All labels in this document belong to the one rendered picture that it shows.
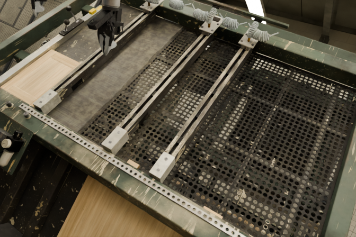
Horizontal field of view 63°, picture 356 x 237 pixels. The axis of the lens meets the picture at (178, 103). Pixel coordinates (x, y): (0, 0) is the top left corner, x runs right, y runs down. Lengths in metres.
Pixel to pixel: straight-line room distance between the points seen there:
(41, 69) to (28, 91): 0.19
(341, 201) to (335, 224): 0.11
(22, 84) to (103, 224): 0.93
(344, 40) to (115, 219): 5.84
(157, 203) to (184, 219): 0.13
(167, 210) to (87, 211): 0.58
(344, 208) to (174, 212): 0.71
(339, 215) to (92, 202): 1.19
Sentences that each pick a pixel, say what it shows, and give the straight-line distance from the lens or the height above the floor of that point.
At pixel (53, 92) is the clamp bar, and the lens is 1.75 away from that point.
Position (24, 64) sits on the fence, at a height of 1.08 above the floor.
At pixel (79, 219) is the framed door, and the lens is 1.78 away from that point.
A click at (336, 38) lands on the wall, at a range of 6.74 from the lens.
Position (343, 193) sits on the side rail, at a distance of 1.51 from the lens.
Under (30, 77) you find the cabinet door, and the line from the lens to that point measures 1.98.
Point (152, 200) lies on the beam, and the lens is 1.32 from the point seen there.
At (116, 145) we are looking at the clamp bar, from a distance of 1.46.
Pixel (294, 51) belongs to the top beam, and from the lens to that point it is 1.94.
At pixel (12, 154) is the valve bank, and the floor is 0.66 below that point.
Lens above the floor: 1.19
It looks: 3 degrees up
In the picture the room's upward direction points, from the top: 26 degrees clockwise
